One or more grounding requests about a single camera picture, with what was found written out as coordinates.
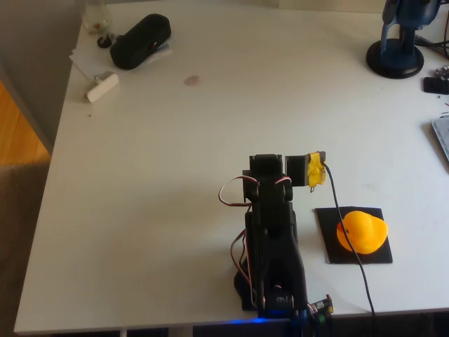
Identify yellow rubber duck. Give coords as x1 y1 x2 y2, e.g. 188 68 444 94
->
335 209 389 256

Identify black square mat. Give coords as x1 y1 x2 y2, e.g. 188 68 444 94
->
314 206 394 265

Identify motor controller board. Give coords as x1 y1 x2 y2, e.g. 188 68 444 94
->
310 293 335 322

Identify blue microphone on round stand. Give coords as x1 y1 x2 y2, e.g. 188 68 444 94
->
366 0 442 80

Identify silver laptop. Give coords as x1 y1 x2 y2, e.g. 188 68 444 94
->
430 115 449 163

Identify blue table clamp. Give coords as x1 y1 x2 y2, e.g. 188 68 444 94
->
290 310 311 334

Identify black flat device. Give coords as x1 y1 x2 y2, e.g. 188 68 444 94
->
422 76 449 95

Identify black zipped case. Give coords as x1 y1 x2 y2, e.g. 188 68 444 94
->
109 13 173 71

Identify white charger block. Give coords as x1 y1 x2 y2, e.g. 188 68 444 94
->
86 71 120 104

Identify white paper sheets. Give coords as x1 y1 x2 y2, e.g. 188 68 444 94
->
69 33 175 80

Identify small glass jar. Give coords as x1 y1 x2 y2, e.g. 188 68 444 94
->
82 0 114 36

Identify camera wrapped in yellow tape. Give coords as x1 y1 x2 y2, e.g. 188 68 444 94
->
306 150 328 194

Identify black camera cable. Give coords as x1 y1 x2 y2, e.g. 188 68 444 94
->
321 160 377 317

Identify black microphone cable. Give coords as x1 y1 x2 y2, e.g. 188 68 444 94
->
415 34 449 59

